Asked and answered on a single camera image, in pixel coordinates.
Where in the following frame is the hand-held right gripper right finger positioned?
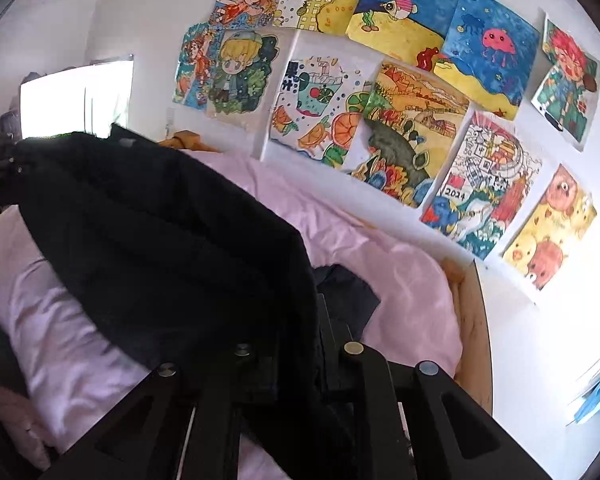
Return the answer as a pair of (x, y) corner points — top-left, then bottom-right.
(317, 294), (553, 480)

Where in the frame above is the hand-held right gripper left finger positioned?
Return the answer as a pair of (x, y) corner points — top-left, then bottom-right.
(42, 344), (282, 480)

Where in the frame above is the black padded jacket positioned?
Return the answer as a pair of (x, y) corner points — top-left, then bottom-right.
(12, 124), (382, 480)

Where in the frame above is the window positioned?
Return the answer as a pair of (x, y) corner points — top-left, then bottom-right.
(19, 59), (134, 141)

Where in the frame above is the pink blanket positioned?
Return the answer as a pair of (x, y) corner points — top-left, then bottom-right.
(0, 147), (464, 480)

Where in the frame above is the white cabinet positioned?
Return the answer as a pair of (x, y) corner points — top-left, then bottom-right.
(477, 260), (600, 478)

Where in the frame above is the swimming child drawing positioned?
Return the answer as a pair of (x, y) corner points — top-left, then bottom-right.
(172, 23), (222, 112)

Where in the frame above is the dragon and buildings drawing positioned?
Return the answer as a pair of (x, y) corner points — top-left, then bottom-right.
(419, 108), (544, 262)

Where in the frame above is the bears and chick drawing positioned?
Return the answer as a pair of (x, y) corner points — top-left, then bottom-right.
(501, 162), (599, 302)

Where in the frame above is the landscape drawing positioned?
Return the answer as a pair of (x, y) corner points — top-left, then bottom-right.
(349, 59), (472, 209)

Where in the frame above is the boat and oranges drawing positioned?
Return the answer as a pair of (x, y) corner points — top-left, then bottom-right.
(259, 49), (382, 169)

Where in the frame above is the blond character drawing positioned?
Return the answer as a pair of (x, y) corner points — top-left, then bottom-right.
(205, 26), (297, 122)

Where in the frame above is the orange-haired girl drawing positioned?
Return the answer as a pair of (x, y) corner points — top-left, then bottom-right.
(210, 0), (292, 32)

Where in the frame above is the pink jellyfish drawing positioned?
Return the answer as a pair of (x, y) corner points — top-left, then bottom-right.
(431, 0), (542, 122)

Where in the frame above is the red-haired character drawing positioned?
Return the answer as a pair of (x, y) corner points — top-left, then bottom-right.
(531, 18), (600, 153)

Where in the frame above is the fish drawing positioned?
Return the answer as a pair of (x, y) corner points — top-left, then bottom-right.
(345, 0), (464, 69)

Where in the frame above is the wooden bed frame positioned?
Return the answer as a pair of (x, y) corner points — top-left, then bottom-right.
(157, 130), (495, 417)

